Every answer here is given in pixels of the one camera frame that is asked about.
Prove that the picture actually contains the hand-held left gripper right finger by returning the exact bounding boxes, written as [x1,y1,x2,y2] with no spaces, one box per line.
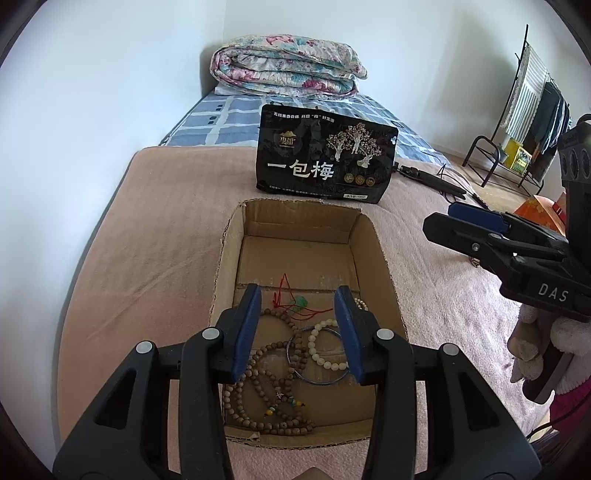
[333,285,542,480]

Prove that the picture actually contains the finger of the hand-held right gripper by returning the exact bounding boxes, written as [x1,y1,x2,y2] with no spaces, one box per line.
[448,202,568,245]
[422,211,571,278]

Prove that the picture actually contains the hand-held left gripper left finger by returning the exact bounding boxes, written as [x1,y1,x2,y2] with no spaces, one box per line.
[53,283,262,480]

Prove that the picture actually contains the white bead bracelet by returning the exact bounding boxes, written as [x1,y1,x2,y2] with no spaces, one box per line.
[308,318,349,371]

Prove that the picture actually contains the thin metal bangle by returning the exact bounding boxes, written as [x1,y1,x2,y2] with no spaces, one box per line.
[286,325,354,384]

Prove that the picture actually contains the red string jade pendant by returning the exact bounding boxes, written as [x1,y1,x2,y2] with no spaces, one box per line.
[272,273,335,326]

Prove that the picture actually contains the brown wooden bead necklace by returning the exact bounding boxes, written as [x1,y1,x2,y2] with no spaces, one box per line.
[223,308,317,437]

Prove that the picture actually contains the cardboard box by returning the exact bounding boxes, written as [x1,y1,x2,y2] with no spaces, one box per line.
[208,199,409,450]

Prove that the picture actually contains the person's right hand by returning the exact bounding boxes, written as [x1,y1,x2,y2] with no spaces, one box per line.
[506,307,591,394]

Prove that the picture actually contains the black folded tripod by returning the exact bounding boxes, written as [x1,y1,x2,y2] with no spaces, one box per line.
[394,162,467,199]

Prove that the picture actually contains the yellow crate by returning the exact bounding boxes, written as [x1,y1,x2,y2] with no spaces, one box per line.
[503,138,534,176]

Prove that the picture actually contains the black clothes rack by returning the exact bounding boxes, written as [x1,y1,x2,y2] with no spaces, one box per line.
[462,23,571,195]

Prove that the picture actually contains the beige and red box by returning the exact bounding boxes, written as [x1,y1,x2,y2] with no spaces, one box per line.
[551,194,570,227]

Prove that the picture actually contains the dark hanging clothes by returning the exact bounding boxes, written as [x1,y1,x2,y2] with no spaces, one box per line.
[531,80,573,176]

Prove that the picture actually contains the pink blanket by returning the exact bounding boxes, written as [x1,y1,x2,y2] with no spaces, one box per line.
[56,147,561,480]

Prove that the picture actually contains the striped hanging cloth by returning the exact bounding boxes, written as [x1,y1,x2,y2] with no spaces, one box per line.
[503,46,548,139]

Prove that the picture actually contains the black snack bag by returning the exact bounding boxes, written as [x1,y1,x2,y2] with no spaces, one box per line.
[255,104,399,205]

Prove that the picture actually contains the blue checked bedsheet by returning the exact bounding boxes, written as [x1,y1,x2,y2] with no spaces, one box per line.
[159,90,451,167]

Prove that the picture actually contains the folded floral quilt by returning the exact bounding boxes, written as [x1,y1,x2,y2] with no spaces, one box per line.
[210,33,369,99]

